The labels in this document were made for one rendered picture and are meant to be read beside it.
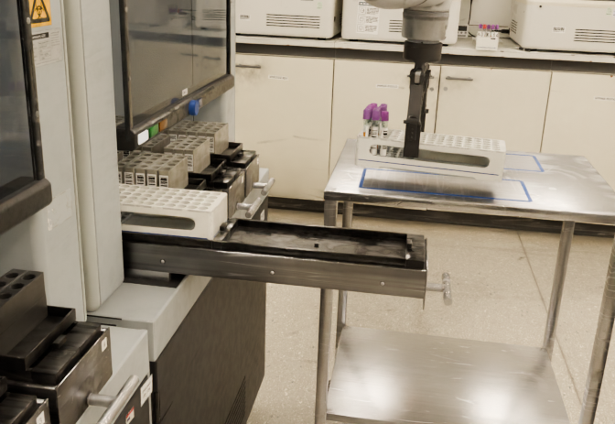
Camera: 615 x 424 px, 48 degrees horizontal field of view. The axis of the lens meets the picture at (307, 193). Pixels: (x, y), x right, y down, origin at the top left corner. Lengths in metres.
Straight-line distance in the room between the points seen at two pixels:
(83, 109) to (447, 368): 1.19
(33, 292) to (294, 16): 2.67
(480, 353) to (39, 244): 1.31
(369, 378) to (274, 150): 1.97
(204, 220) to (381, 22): 2.36
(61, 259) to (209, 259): 0.26
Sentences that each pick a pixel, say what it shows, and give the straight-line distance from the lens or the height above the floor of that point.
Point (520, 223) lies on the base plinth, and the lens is 3.66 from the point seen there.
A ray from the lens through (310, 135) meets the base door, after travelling 3.48.
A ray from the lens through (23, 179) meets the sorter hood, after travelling 0.84.
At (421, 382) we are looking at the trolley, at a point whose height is 0.28.
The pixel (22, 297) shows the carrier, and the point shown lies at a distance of 0.87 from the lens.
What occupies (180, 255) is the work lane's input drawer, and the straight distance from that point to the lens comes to 1.14.
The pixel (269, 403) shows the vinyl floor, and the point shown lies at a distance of 2.14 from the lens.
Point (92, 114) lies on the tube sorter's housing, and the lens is 1.02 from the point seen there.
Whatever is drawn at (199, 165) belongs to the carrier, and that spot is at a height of 0.84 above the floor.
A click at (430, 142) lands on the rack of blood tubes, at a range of 1.41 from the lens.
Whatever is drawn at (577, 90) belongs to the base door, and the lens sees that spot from 3.47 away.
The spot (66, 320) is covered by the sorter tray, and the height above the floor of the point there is 0.83.
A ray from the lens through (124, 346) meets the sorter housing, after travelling 1.01.
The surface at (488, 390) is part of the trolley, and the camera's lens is 1.79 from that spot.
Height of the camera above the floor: 1.25
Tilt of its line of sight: 19 degrees down
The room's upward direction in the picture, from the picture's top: 2 degrees clockwise
